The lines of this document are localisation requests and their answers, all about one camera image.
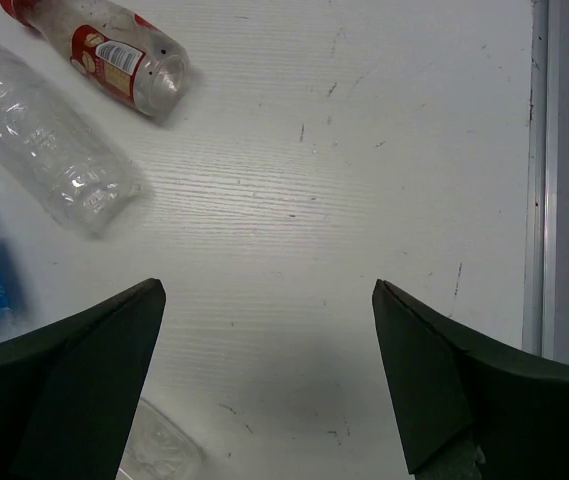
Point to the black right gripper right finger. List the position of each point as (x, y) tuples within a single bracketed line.
[(466, 405)]

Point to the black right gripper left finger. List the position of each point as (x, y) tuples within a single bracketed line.
[(69, 390)]

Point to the clear ridged plastic bottle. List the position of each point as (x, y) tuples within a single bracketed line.
[(158, 449)]

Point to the crumpled clear plastic bottle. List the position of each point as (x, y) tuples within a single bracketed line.
[(66, 164)]

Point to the red label plastic bottle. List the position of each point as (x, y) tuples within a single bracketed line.
[(115, 48)]

